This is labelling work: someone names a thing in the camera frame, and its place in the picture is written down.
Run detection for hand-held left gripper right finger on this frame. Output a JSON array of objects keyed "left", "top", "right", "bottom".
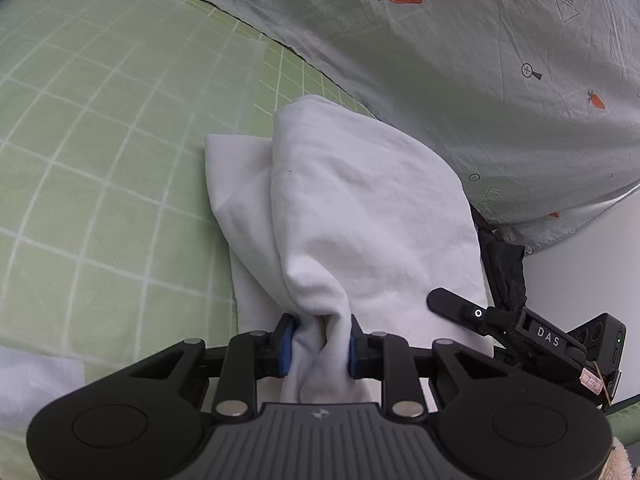
[{"left": 347, "top": 314, "right": 506, "bottom": 418}]

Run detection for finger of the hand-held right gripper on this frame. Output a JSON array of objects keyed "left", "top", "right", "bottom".
[{"left": 426, "top": 287, "right": 524, "bottom": 337}]

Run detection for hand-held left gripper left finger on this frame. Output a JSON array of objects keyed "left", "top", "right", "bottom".
[{"left": 127, "top": 312, "right": 296, "bottom": 418}]

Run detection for large white garment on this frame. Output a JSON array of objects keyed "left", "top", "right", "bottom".
[{"left": 204, "top": 94, "right": 496, "bottom": 406}]

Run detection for black folded clothes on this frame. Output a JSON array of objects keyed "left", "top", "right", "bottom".
[{"left": 470, "top": 205, "right": 528, "bottom": 311}]

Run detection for green cloth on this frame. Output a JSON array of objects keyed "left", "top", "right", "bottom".
[{"left": 607, "top": 392, "right": 640, "bottom": 443}]

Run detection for pale fuzzy fabric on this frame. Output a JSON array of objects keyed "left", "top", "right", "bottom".
[{"left": 597, "top": 435, "right": 640, "bottom": 480}]

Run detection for grey carrot print sheet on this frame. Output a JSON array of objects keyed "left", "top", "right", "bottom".
[{"left": 95, "top": 0, "right": 640, "bottom": 256}]

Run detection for small white garment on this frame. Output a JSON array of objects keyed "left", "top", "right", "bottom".
[{"left": 0, "top": 345, "right": 86, "bottom": 436}]

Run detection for green checked bed sheet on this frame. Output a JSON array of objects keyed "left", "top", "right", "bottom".
[{"left": 0, "top": 0, "right": 386, "bottom": 356}]

